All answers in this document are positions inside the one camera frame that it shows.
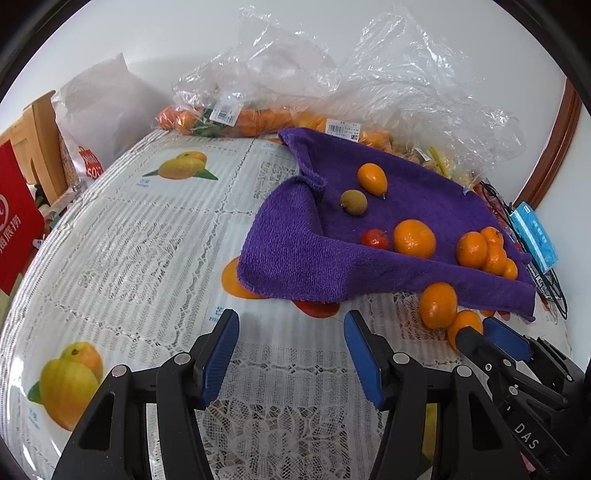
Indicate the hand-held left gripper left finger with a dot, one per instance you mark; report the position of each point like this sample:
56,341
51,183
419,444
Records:
219,360

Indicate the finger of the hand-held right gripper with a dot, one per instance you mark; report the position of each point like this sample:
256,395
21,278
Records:
508,341
480,350

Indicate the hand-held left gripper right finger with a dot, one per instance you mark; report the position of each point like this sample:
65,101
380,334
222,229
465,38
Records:
364,360

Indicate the smooth round orange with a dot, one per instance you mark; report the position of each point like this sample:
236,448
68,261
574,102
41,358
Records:
464,323

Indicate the large oval kumquat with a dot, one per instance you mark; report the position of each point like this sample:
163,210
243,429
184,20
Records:
438,304

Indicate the small mandarin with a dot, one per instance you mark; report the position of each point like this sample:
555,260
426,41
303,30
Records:
497,259
511,270
494,234

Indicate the red cherry tomato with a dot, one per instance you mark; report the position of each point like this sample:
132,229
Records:
374,238

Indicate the large rough-skinned orange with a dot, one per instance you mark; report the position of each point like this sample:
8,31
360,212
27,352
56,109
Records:
414,237

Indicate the green-yellow small fruit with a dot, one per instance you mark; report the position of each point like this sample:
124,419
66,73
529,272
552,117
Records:
354,202

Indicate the mandarin with green stem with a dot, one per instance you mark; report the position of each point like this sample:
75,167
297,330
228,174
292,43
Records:
472,249

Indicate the blue tissue pack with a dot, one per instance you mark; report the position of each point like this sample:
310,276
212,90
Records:
538,240

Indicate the purple towel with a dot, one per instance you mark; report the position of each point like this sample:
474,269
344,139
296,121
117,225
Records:
295,249

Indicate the small oval kumquat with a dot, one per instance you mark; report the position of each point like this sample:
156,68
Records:
371,177

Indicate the yellow packaged fruit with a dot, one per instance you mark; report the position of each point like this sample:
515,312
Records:
438,159

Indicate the clear bag of longans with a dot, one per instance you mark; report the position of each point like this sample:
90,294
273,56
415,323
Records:
408,152

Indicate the clear bag of mandarins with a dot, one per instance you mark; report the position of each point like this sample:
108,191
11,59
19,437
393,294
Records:
178,121

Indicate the red box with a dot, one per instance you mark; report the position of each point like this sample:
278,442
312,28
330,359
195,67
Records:
14,230

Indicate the clear bag of kumquats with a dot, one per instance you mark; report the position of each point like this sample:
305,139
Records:
304,122

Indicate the white plastic bag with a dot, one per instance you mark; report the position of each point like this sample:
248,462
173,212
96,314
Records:
106,115

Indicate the wooden chair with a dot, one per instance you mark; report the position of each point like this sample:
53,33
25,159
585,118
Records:
41,138

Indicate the brown wooden frame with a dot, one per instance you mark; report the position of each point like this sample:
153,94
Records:
554,147

